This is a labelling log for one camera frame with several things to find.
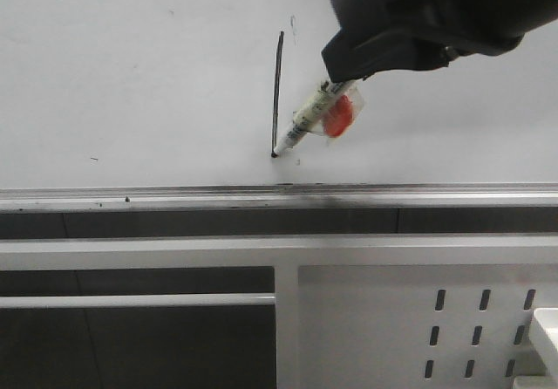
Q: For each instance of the white metal pegboard stand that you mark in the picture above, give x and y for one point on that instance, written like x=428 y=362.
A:
x=277 y=312

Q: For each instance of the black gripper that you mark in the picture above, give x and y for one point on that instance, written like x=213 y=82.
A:
x=424 y=35

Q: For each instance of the red magnet taped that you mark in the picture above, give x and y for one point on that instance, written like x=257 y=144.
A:
x=340 y=117

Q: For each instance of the white whiteboard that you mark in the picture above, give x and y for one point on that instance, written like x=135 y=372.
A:
x=113 y=104

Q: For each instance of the black whiteboard marker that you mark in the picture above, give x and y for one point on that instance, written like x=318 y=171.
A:
x=309 y=114

